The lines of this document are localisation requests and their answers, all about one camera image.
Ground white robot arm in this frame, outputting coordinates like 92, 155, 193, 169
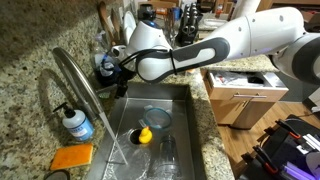
116, 7, 320, 97

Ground yellow rubber duck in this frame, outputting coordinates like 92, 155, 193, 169
139, 127, 152, 144

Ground round container lid teal rim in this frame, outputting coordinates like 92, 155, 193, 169
143, 105, 172, 129

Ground green scrub pad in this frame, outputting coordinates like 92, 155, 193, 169
98, 92, 110, 99

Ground clear glass jar in sink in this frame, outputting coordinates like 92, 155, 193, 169
154, 135, 181, 179

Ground orange sponge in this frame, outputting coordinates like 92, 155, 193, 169
50, 143, 93, 170

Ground curved steel kitchen faucet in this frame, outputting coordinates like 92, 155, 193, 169
52, 47, 104, 120

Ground open wooden drawer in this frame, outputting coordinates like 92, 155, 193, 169
202, 70, 288, 130

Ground black round object bottom edge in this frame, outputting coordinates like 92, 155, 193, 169
44, 170, 70, 180

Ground black knife block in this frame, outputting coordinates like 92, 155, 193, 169
176, 3, 203, 47

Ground white paper towel roll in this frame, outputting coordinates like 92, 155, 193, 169
232, 0, 261, 19

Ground stainless steel sink basin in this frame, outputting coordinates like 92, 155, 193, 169
86, 83, 206, 180

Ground white plate in rack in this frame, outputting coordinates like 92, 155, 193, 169
123, 11, 136, 43

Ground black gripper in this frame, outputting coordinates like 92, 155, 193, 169
115, 66, 136, 98

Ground soap pump bottle blue label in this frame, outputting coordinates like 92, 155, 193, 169
54, 102, 94, 141

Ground wooden spoon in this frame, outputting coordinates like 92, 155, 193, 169
98, 1, 116, 47

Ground black tool case orange latches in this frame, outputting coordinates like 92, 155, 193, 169
237, 115, 320, 180

